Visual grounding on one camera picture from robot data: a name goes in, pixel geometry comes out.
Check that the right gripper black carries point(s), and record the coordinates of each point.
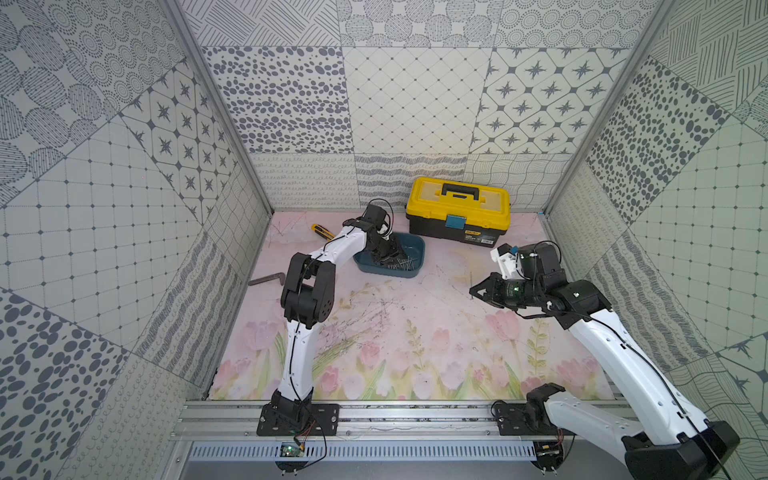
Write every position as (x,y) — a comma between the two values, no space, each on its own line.
(492,284)

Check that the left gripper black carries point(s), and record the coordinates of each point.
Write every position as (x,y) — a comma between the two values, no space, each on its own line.
(387,248)

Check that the steel nail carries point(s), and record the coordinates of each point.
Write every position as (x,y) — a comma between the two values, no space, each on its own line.
(405,263)

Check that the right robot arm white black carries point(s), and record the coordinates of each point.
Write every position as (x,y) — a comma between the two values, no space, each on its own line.
(670,437)

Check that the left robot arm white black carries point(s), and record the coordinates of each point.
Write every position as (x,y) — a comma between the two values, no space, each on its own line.
(308,298)

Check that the teal plastic storage box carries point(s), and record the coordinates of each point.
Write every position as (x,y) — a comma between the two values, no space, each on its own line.
(412,246)

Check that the yellow utility knife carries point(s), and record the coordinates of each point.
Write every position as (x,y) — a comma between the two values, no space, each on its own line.
(322,232)

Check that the yellow black toolbox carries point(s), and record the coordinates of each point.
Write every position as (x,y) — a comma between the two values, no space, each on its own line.
(458,211)

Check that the dark metal hex key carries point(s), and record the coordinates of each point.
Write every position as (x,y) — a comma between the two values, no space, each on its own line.
(279,276)

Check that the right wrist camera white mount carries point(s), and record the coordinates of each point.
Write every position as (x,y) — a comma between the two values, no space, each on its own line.
(505,256)

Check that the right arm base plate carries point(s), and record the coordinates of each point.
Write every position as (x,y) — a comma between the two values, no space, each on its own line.
(512,419)

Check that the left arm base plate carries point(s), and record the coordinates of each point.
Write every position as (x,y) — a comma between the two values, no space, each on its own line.
(292,419)

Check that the aluminium mounting rail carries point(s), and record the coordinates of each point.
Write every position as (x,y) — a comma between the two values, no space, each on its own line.
(358,420)

